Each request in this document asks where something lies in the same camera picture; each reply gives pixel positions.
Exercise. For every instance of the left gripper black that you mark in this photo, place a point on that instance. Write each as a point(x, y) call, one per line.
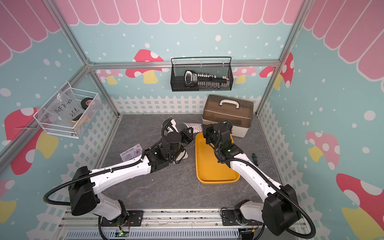
point(189, 137)

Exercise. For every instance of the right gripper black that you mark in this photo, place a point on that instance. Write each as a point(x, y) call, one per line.
point(206, 129)

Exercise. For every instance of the white acrylic menu holder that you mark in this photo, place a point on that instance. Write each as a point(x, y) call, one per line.
point(174, 150)

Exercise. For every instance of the food menu card with photos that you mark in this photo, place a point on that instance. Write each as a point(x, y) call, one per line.
point(193, 127)

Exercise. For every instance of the pink dessert menu card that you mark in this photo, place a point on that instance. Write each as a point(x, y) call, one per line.
point(131, 153)

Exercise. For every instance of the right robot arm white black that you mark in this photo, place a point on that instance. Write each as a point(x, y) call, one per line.
point(280, 211)

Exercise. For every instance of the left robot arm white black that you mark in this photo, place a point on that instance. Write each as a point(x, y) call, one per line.
point(84, 193)

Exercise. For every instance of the beige storage box brown lid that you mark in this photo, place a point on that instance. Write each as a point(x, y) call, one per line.
point(239, 112)

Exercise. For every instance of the yellow plastic tray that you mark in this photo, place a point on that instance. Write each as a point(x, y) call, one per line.
point(209, 171)

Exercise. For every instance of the socket set in basket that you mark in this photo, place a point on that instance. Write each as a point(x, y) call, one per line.
point(203, 82)

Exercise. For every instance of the black tape roll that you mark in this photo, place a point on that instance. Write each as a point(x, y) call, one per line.
point(86, 102)

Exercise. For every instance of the yellow black tool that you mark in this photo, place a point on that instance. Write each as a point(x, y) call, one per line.
point(82, 118)

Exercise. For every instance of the labelled plastic bag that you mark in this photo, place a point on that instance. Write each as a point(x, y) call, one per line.
point(65, 107)

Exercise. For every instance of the black wire mesh basket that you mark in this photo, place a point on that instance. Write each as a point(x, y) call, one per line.
point(219, 66)

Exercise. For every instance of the aluminium front rail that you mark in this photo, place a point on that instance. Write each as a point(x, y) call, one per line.
point(158, 218)

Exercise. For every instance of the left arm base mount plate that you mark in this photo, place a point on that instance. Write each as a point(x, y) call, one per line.
point(131, 218)

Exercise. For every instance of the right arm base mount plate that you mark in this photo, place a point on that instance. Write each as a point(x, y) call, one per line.
point(232, 217)

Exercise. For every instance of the clear wire wall basket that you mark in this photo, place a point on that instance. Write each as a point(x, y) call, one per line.
point(53, 126)

